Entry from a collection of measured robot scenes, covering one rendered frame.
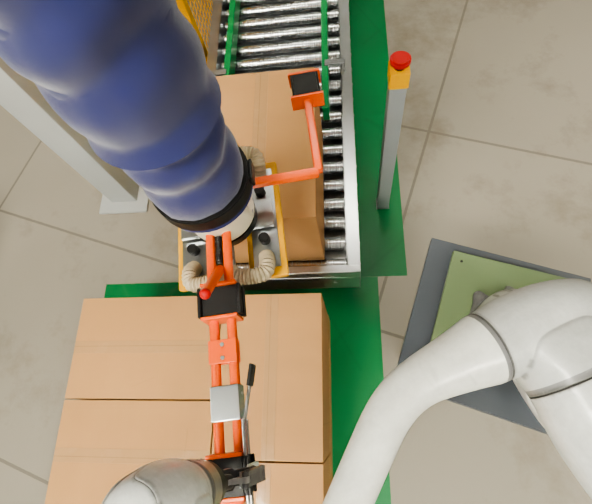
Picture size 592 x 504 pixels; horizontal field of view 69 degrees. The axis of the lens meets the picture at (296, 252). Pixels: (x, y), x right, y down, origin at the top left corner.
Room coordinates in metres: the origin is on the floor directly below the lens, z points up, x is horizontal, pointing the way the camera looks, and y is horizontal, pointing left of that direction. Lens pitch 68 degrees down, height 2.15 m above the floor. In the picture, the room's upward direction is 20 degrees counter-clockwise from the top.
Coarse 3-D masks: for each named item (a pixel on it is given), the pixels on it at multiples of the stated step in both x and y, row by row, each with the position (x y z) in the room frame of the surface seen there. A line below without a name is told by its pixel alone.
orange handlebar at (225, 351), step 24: (312, 120) 0.69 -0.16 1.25; (312, 144) 0.62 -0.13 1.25; (312, 168) 0.56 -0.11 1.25; (216, 336) 0.25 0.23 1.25; (216, 360) 0.19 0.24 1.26; (240, 360) 0.18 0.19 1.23; (216, 384) 0.15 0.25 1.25; (240, 384) 0.13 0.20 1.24; (216, 432) 0.06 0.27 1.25; (240, 432) 0.04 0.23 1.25
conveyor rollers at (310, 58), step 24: (264, 0) 2.08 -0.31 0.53; (288, 0) 2.04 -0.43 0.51; (312, 0) 1.94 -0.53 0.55; (336, 0) 1.88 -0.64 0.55; (240, 24) 1.96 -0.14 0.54; (264, 24) 1.91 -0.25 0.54; (288, 24) 1.87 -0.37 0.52; (336, 24) 1.73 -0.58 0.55; (240, 48) 1.80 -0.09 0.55; (264, 48) 1.75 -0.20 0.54; (288, 48) 1.70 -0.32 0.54; (312, 48) 1.66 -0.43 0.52; (336, 72) 1.45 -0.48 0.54; (336, 96) 1.31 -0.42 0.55; (336, 120) 1.20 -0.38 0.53; (336, 144) 1.07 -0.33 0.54; (336, 168) 0.95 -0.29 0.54; (336, 240) 0.64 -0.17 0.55; (216, 264) 0.72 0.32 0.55; (240, 264) 0.68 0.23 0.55; (288, 264) 0.61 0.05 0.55; (312, 264) 0.58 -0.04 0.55; (336, 264) 0.54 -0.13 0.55
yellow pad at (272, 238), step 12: (276, 168) 0.67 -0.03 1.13; (252, 192) 0.62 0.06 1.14; (264, 192) 0.60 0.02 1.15; (276, 192) 0.60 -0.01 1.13; (276, 204) 0.56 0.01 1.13; (276, 216) 0.53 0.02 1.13; (264, 228) 0.51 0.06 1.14; (276, 228) 0.49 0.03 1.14; (252, 240) 0.49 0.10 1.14; (264, 240) 0.46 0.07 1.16; (276, 240) 0.46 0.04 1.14; (252, 252) 0.46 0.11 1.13; (276, 252) 0.43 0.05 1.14; (252, 264) 0.42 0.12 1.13; (276, 264) 0.40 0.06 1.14; (276, 276) 0.37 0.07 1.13
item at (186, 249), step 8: (192, 240) 0.55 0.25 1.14; (200, 240) 0.54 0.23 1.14; (184, 248) 0.53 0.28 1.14; (192, 248) 0.51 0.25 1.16; (200, 248) 0.52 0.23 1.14; (184, 256) 0.51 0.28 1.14; (192, 256) 0.50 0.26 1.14; (200, 256) 0.49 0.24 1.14; (184, 264) 0.49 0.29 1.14; (184, 288) 0.43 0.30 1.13
